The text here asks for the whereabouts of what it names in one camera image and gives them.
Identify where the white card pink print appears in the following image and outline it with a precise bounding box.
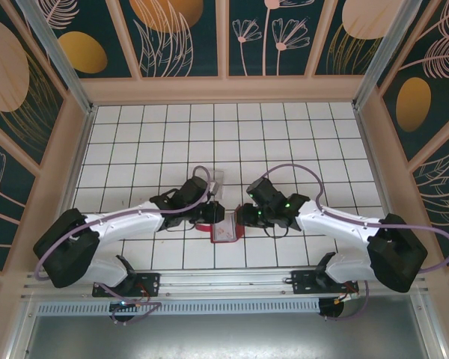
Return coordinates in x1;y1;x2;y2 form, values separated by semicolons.
212;218;236;241

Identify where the red leather card holder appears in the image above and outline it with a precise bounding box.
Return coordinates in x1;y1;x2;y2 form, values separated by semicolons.
194;212;245;245

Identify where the clear acrylic card box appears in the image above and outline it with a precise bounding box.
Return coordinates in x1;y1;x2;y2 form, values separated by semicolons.
208;169;226;198

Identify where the grey metal sheet panel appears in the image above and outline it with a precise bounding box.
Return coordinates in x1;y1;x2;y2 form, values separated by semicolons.
7;295;448;359

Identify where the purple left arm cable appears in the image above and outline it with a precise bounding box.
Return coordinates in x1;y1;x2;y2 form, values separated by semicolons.
34;165;213;325

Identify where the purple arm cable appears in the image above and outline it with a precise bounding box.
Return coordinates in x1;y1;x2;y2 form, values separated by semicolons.
34;165;213;325
260;162;449;322

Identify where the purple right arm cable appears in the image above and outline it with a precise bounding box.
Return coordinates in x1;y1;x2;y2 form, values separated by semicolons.
260;162;449;322

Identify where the aluminium frame rail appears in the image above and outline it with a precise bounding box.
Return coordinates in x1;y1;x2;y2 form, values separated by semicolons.
20;264;433;300

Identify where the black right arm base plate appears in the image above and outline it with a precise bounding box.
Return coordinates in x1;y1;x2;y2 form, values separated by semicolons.
290;269;360;295

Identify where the grey slotted cable duct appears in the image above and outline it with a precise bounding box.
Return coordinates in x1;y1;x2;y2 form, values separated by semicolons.
35;298;321;317

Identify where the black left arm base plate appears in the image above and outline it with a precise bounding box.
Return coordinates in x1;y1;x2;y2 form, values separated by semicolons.
92;272;162;298

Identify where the aluminium corner post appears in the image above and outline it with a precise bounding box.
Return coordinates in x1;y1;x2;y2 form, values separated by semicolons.
15;0;97;114
352;0;412;110

